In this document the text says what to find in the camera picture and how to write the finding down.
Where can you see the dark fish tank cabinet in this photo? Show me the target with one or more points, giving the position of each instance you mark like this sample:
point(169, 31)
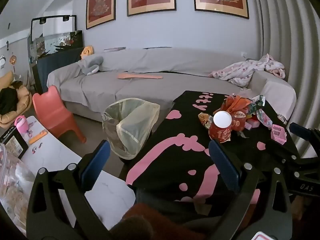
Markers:
point(57, 62)

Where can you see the brown fuzzy cloth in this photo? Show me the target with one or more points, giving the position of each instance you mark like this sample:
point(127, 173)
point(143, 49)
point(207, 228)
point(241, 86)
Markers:
point(137, 220)

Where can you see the pink toy cup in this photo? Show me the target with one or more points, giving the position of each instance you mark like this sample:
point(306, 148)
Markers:
point(21, 126)

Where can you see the yellow floor cushion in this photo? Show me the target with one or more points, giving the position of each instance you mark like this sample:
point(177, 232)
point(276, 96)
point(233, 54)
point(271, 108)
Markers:
point(23, 97)

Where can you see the red plastic child chair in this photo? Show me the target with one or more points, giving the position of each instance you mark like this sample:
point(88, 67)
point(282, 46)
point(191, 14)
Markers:
point(56, 115)

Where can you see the pink floral blanket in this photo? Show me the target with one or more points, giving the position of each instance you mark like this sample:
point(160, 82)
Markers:
point(245, 70)

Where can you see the orange smiley plush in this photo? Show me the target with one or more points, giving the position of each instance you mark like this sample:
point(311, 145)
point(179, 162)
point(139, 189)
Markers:
point(86, 52)

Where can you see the red paper cup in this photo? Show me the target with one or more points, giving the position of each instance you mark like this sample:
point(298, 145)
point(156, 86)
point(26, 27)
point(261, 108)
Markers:
point(220, 127)

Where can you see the red gold patterned wrapper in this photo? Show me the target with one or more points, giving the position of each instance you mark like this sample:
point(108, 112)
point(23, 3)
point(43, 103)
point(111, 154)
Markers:
point(240, 122)

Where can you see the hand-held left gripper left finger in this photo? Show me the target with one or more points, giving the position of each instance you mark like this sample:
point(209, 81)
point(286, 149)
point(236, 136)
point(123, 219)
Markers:
point(96, 160)

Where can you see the yellow patterned snack packet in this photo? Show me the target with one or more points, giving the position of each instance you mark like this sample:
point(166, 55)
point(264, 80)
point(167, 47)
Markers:
point(205, 120)

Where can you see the grey plush toy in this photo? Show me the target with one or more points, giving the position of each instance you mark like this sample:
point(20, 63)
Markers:
point(91, 63)

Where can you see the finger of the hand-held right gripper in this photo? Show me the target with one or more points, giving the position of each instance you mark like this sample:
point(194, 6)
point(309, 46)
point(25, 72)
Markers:
point(305, 167)
point(298, 130)

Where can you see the pink plastic basket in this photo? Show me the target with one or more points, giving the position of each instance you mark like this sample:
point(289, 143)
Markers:
point(278, 135)

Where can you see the grey pleated curtain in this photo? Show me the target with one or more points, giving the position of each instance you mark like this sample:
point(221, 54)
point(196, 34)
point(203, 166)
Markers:
point(287, 30)

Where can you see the pink cartoon packet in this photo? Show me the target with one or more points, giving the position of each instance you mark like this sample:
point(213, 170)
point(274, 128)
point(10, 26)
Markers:
point(265, 120)

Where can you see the black pink printed tablecloth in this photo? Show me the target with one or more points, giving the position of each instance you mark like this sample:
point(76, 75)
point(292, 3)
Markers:
point(180, 120)

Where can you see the white marble side table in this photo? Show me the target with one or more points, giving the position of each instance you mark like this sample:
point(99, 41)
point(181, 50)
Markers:
point(57, 155)

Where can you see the grey covered sofa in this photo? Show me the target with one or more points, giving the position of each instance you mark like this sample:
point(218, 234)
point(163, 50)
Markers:
point(150, 62)

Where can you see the glass fish tank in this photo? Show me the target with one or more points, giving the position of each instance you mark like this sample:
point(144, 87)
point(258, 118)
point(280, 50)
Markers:
point(57, 40)

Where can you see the bin with yellow bag liner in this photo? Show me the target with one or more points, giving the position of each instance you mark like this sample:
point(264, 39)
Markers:
point(132, 130)

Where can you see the green white packet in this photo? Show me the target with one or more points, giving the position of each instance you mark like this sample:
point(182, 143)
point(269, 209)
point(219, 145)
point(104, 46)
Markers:
point(258, 102)

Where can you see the white wall outlet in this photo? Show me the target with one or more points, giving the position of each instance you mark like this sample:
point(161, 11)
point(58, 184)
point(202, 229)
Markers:
point(244, 55)

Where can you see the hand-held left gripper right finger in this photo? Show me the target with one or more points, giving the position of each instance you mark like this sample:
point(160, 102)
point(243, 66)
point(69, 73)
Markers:
point(223, 165)

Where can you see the orange ruler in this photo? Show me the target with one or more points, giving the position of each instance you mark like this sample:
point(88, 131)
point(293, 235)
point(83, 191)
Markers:
point(38, 137)

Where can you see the orange wrapper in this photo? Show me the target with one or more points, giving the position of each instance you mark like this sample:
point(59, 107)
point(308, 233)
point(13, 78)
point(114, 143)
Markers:
point(237, 102)

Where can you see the black cloth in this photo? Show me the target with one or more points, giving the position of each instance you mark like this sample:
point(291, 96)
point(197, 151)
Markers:
point(8, 101)

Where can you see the clear plastic container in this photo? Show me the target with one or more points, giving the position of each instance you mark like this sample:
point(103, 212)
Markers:
point(12, 185)

